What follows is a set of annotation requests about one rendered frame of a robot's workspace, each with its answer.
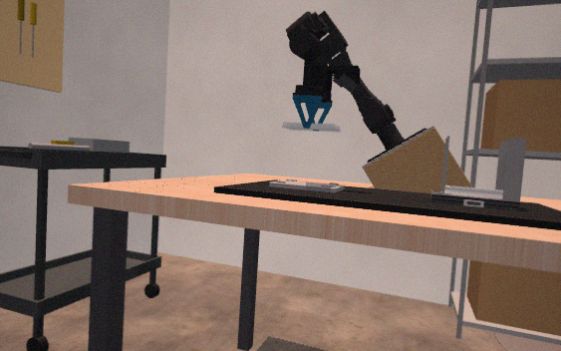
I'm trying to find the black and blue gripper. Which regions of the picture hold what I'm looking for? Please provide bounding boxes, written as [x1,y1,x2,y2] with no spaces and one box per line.
[293,63,333,129]

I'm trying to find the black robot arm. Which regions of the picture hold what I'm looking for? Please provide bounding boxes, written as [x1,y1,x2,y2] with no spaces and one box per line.
[286,11,425,162]

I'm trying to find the white well plate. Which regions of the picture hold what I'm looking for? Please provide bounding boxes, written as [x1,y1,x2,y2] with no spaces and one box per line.
[444,185,503,199]
[282,122,341,133]

